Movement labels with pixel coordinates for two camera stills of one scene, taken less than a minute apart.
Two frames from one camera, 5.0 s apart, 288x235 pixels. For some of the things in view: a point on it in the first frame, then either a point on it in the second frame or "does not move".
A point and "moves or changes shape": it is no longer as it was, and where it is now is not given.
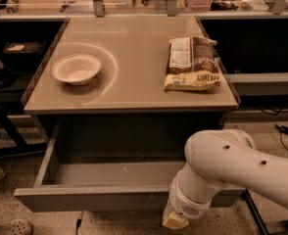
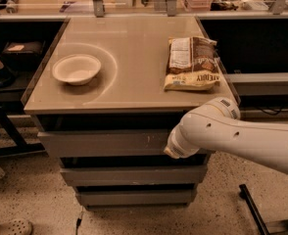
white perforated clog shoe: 12,227 does not move
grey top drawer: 117,164 moves or changes shape
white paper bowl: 76,69 does not move
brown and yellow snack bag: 192,64 does not move
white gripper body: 187,204 to 179,146
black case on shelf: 24,56 does not move
